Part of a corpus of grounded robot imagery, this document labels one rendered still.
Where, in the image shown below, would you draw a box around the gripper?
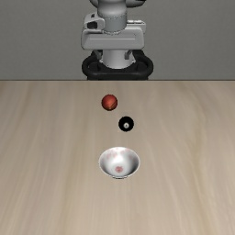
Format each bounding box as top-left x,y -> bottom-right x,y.
80,12 -> 147,61

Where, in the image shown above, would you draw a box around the red onion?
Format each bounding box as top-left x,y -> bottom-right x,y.
101,94 -> 118,112

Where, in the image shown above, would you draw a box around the white bowl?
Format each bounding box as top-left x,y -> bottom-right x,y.
98,146 -> 140,180

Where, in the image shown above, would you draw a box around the black round object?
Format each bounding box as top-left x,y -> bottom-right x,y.
117,116 -> 135,133

